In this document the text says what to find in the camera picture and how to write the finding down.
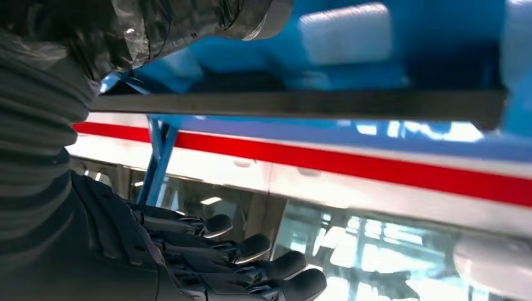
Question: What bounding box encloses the blue metal shelf rack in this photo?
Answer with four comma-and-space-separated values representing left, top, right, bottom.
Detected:
99, 0, 532, 206

